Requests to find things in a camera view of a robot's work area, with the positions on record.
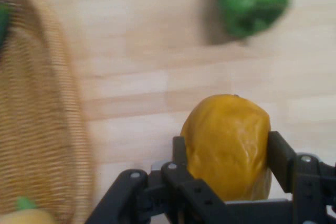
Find yellow fruit with green stem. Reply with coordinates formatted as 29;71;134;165
0;196;55;224

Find woven wicker basket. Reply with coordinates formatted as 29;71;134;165
0;0;96;224

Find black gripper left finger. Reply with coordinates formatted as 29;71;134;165
84;136;227;224

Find green bell pepper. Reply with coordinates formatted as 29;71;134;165
209;0;291;40

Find yellow toy potato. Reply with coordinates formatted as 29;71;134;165
180;94;272;202

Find dark green cucumber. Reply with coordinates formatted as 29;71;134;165
0;3;13;49

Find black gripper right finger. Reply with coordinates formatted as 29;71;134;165
267;131;336;224

